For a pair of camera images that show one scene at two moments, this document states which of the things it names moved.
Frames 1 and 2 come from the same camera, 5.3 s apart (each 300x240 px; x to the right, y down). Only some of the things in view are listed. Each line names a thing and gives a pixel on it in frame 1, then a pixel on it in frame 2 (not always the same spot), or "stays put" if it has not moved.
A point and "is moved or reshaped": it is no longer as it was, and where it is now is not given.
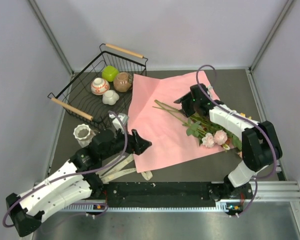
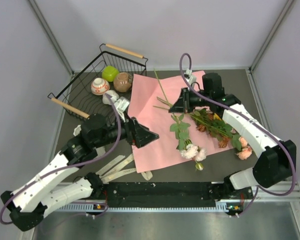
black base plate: (174, 193) stays put
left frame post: (55, 42) stays put
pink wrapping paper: (161, 123) stays put
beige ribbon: (109, 171) stays put
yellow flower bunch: (243, 114) is moved or reshaped
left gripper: (136, 144) to (137, 133)
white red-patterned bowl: (99, 85) stays put
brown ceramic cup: (123, 82) stays put
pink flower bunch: (201, 127) to (187, 149)
